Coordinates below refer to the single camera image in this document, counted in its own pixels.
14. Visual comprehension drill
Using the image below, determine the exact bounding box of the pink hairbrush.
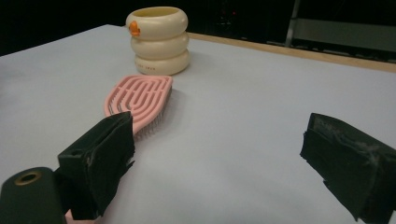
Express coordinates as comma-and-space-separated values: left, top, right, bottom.
64, 74, 174, 224

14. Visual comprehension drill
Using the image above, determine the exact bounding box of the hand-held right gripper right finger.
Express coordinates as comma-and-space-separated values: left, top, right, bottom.
299, 112, 396, 224

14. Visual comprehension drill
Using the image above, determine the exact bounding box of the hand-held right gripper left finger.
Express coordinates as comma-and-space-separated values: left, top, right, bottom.
54, 111, 136, 221

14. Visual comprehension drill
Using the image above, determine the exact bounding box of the cream ringed cup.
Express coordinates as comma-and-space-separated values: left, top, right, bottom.
125, 6, 191, 77

